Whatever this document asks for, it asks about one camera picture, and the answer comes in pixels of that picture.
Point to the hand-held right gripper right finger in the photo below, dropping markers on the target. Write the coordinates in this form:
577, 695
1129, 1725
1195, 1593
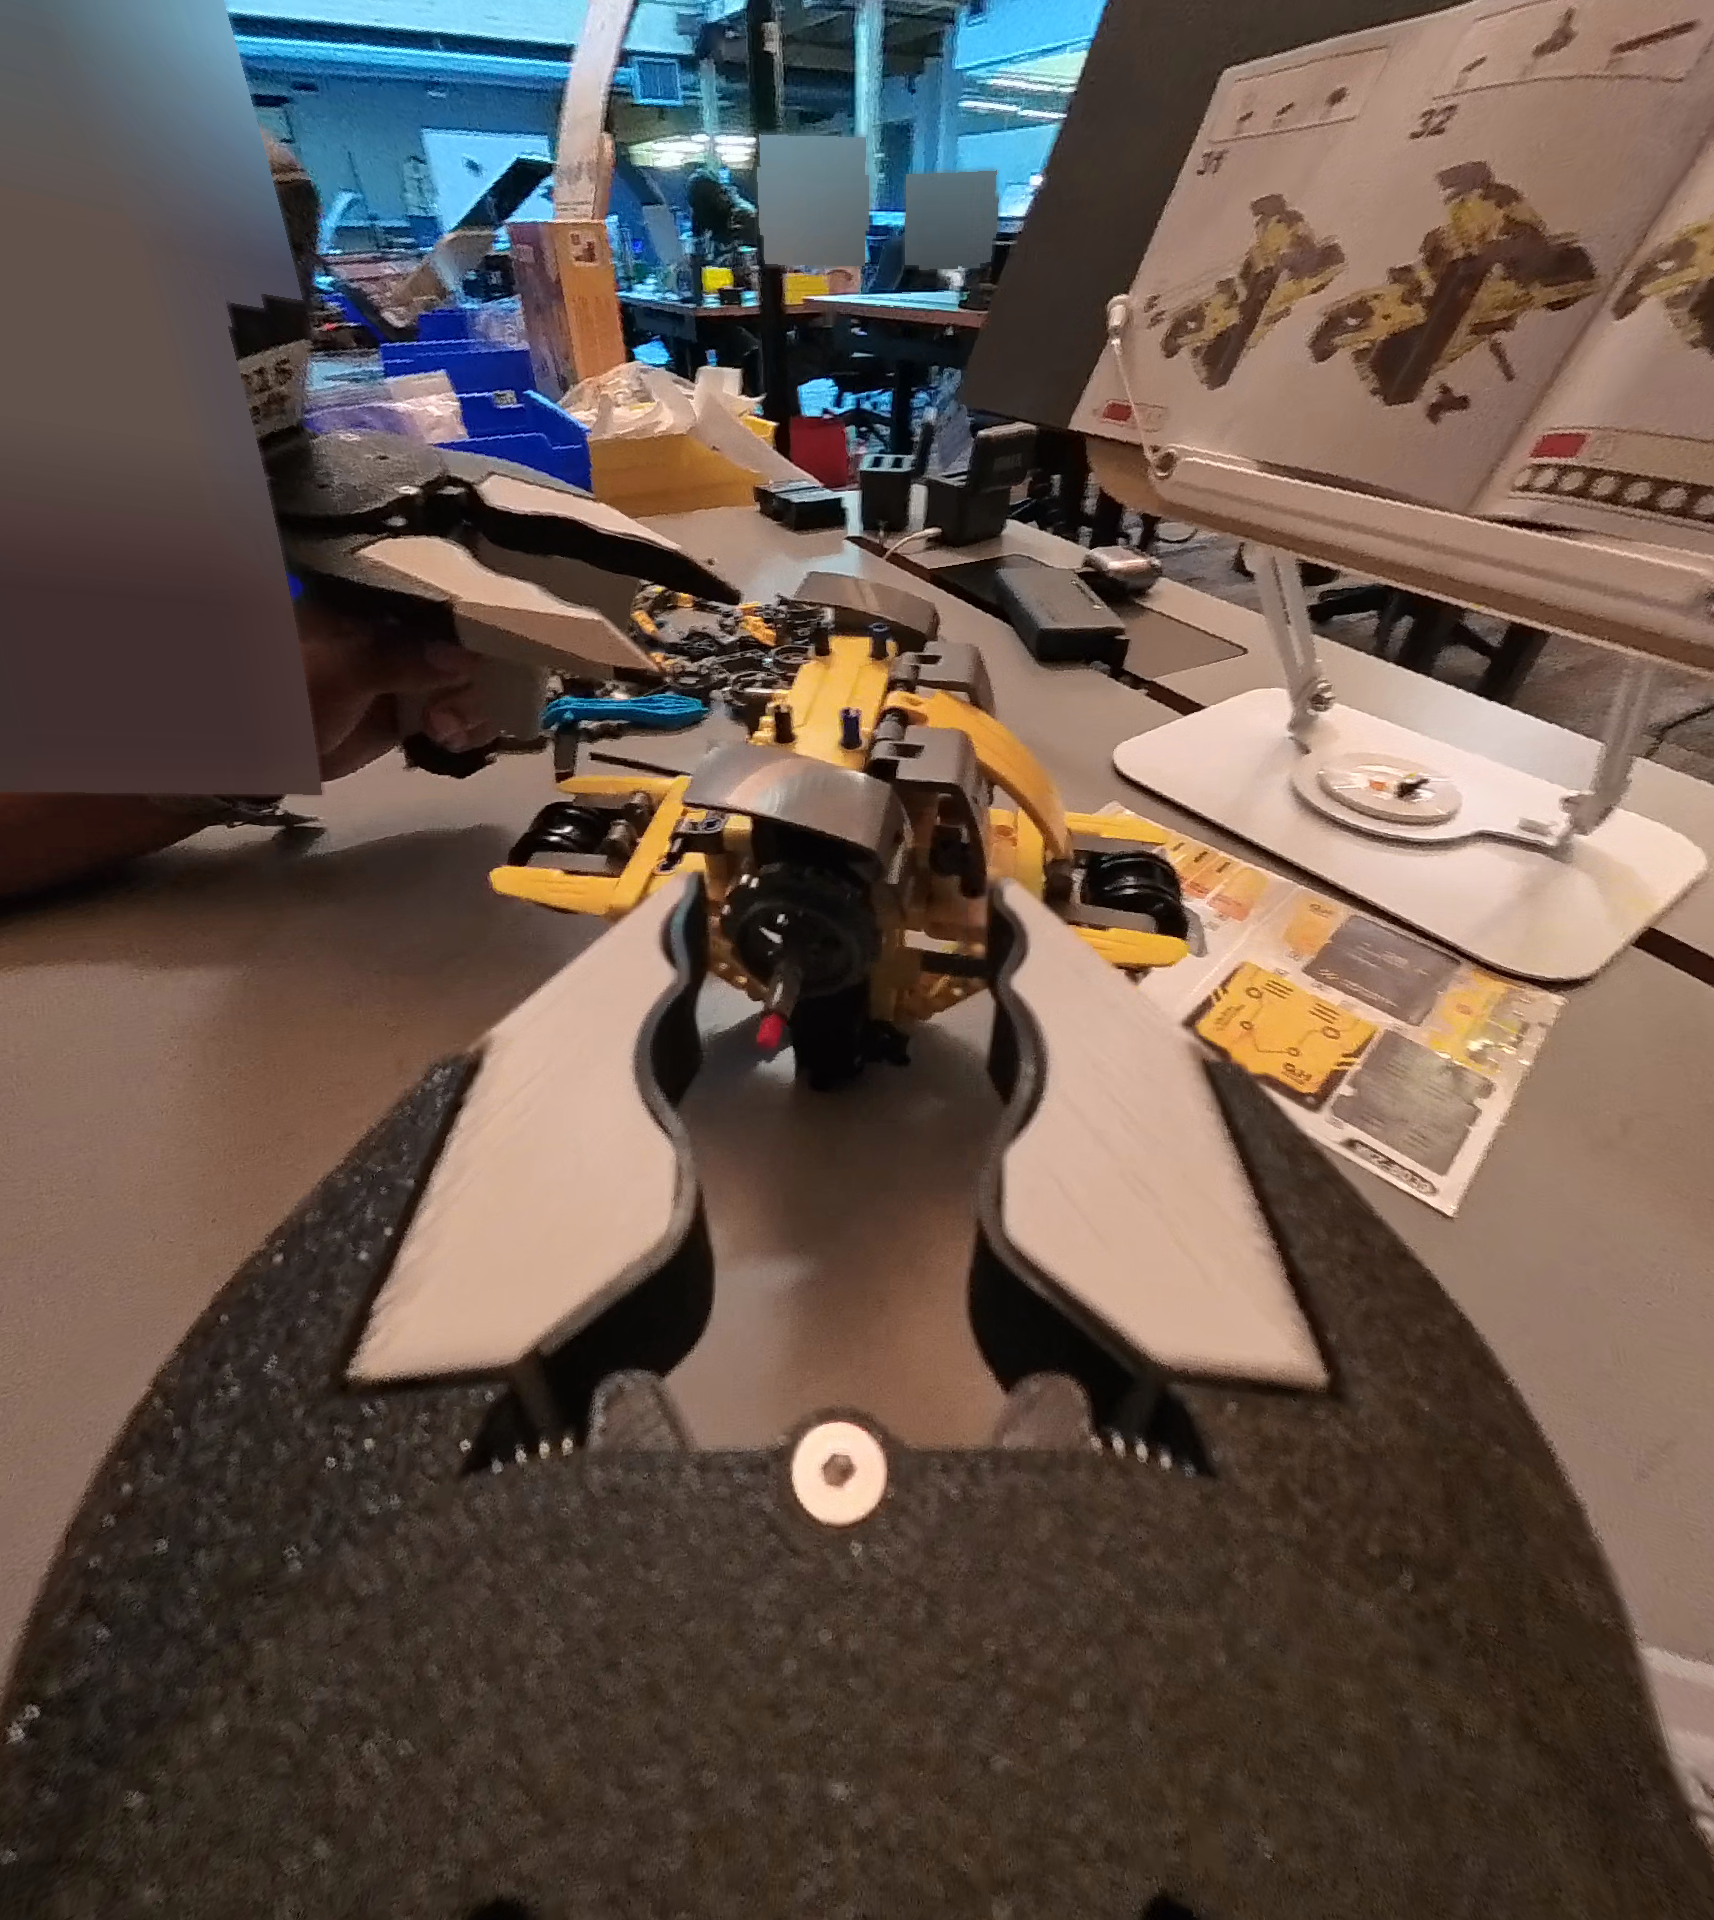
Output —
1143, 1201

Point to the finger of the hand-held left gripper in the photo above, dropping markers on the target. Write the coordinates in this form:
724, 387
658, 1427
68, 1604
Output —
527, 622
564, 512

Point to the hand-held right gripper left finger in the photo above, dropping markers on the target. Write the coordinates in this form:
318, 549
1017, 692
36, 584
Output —
542, 1185

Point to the yellow grey brick toy vehicle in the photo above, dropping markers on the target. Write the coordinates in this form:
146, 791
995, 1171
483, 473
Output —
827, 704

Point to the white metal book stand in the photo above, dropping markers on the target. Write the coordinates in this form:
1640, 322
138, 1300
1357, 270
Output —
1546, 900

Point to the instruction booklet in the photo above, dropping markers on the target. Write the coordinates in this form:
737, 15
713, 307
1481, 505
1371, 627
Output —
1397, 180

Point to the person's left forearm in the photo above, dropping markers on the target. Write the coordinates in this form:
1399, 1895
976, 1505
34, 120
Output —
17, 870

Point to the person's left hand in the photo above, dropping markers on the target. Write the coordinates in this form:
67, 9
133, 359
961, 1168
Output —
370, 690

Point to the blue storage bin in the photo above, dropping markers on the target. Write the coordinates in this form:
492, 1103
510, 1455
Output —
467, 360
513, 435

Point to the yellow box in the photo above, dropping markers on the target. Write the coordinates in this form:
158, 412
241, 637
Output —
662, 473

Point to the clear plastic bag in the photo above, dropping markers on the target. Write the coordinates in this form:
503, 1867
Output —
647, 393

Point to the pile of loose brick parts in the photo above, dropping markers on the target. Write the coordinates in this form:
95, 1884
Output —
723, 639

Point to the printed cardboard box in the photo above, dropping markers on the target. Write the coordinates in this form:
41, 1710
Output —
572, 315

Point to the black battery pack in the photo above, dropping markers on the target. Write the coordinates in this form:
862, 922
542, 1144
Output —
797, 507

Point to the red bag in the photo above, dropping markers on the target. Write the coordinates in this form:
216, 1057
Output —
824, 451

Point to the small black charger dock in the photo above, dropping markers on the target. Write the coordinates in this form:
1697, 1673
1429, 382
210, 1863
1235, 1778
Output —
891, 489

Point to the yellow grey sticker sheet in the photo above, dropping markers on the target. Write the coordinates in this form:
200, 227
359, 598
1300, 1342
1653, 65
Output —
1382, 960

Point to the wooden-top desk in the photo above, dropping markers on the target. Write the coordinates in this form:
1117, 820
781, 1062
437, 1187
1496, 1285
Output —
894, 309

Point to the black upright charger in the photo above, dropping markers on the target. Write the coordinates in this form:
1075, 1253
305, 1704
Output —
984, 480

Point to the flat black box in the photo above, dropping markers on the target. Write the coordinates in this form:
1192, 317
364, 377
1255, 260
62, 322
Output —
1061, 601

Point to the small silver case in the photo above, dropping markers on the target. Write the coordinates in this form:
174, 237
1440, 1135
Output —
1124, 566

